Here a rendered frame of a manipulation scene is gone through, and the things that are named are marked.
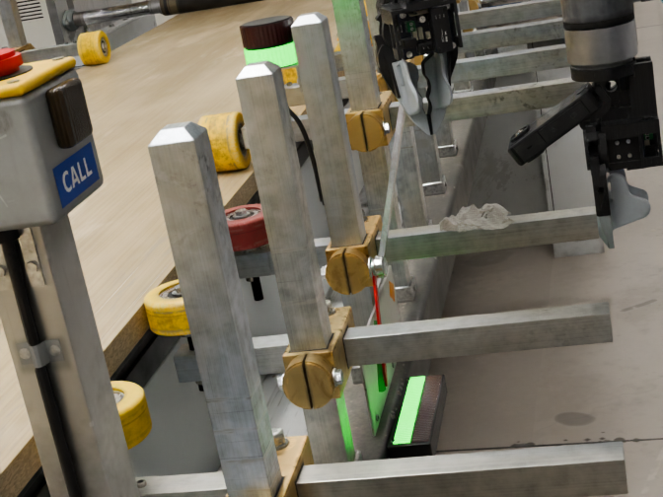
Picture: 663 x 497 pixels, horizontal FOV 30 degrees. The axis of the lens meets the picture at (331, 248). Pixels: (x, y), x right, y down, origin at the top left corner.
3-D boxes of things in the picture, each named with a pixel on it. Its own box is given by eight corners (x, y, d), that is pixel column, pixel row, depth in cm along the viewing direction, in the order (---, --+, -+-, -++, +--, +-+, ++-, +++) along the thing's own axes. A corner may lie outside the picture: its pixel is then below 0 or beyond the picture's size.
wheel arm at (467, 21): (578, 9, 232) (576, -7, 231) (579, 12, 229) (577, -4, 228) (388, 38, 240) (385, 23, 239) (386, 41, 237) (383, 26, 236)
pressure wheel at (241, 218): (297, 283, 154) (279, 195, 150) (283, 308, 146) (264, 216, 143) (236, 290, 156) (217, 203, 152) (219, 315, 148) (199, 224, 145)
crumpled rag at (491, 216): (517, 209, 145) (514, 190, 144) (515, 227, 139) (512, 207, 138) (443, 218, 147) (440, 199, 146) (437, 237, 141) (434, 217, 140)
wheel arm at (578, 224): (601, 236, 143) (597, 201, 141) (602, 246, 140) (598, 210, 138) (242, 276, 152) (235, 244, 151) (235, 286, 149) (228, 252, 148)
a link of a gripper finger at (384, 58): (385, 101, 137) (372, 22, 134) (383, 99, 138) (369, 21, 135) (426, 92, 137) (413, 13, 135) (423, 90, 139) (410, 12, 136)
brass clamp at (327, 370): (365, 349, 129) (356, 304, 127) (343, 407, 116) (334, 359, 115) (308, 354, 130) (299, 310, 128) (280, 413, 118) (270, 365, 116)
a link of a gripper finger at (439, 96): (441, 142, 134) (428, 58, 132) (428, 132, 140) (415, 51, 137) (469, 135, 135) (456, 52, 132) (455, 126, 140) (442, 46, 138)
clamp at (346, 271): (388, 252, 151) (381, 213, 150) (372, 293, 139) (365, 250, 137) (343, 257, 153) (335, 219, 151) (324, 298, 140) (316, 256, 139)
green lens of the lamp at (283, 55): (305, 54, 139) (302, 35, 138) (295, 65, 133) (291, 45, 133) (254, 62, 140) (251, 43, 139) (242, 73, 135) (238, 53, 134)
